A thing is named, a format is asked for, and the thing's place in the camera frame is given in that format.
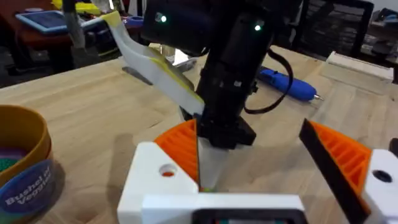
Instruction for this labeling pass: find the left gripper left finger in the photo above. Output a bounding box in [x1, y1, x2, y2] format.
[117, 119, 200, 224]

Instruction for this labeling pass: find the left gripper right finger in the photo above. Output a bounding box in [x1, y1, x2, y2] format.
[298, 119, 398, 224]

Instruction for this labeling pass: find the blue electric screwdriver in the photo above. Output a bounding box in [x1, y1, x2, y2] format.
[257, 66, 325, 103]

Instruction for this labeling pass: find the pale flat box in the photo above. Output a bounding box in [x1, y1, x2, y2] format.
[321, 50, 395, 95]

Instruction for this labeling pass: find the orange tub with blue label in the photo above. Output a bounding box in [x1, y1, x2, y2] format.
[0, 105, 56, 224]

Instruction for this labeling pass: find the black chair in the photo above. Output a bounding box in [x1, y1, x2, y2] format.
[290, 0, 375, 60]

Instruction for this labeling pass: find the grey pole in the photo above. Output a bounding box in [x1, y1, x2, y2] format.
[62, 0, 87, 50]

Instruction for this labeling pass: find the blue tablet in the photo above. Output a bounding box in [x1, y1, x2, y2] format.
[14, 10, 103, 34]

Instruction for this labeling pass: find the black cable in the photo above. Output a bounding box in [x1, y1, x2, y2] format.
[244, 49, 295, 115]

